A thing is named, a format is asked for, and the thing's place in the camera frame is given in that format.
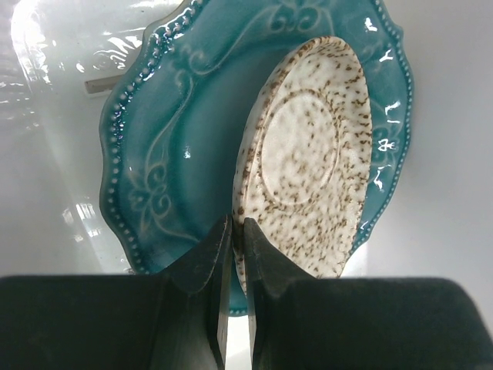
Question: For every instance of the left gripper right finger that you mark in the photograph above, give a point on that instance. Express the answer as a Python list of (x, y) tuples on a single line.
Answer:
[(300, 322)]

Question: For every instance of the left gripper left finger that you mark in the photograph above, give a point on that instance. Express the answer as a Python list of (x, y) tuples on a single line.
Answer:
[(175, 319)]

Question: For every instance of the white plastic bin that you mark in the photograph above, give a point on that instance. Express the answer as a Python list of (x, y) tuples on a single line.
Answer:
[(438, 223)]

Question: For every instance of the speckled beige plate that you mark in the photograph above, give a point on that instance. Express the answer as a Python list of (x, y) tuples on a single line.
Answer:
[(305, 157)]

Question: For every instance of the teal embossed plate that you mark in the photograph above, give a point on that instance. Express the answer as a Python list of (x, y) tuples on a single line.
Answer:
[(171, 128)]

